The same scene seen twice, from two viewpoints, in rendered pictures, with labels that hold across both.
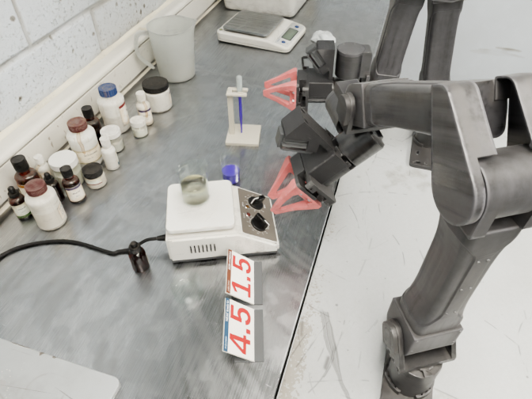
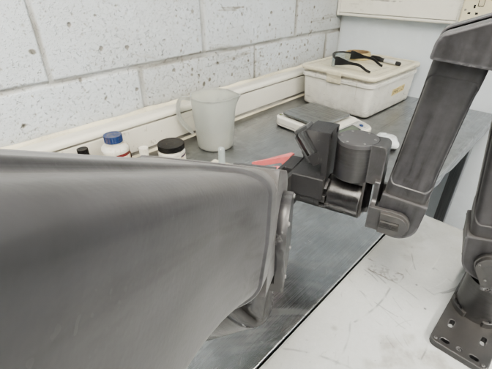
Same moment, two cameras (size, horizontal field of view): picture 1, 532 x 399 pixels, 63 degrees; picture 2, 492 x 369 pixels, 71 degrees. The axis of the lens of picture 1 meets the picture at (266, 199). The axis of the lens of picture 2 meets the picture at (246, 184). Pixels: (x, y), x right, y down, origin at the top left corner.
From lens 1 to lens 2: 0.51 m
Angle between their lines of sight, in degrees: 24
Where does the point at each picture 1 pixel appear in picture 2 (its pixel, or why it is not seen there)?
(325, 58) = (317, 143)
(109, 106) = (107, 153)
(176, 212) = not seen: hidden behind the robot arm
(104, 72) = (132, 124)
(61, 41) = (92, 86)
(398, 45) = (431, 145)
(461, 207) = not seen: outside the picture
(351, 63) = (351, 158)
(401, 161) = (417, 329)
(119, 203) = not seen: hidden behind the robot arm
